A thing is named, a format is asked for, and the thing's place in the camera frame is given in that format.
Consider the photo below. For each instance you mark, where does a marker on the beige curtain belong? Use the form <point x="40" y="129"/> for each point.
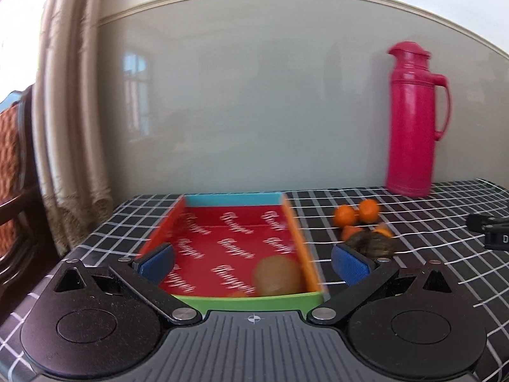
<point x="67" y="107"/>

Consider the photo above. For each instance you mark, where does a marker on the light brown kiwi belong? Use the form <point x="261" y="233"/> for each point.
<point x="277" y="276"/>

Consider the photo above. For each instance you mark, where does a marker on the black white checked tablecloth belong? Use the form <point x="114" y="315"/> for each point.
<point x="437" y="215"/>

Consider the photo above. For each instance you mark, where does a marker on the red cardboard box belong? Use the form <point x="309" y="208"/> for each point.
<point x="238" y="223"/>

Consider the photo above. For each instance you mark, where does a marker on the bright window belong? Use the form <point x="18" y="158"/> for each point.
<point x="18" y="28"/>

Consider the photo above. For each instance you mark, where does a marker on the dark brown kiwi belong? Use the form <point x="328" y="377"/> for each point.
<point x="382" y="245"/>
<point x="358" y="243"/>

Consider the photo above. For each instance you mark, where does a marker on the wooden chair orange cushion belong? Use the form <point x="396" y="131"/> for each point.
<point x="14" y="167"/>

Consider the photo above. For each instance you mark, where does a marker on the pink thermos jug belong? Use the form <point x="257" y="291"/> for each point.
<point x="409" y="127"/>

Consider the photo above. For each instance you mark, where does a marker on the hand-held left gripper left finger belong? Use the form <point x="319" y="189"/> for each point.
<point x="156" y="263"/>

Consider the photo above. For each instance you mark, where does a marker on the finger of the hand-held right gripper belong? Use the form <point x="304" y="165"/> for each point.
<point x="479" y="221"/>

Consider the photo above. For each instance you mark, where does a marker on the small orange mandarin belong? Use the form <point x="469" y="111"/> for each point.
<point x="369" y="210"/>
<point x="345" y="215"/>
<point x="351" y="232"/>
<point x="384" y="230"/>

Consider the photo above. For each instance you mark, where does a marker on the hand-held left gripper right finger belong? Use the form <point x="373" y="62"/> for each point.
<point x="349" y="264"/>

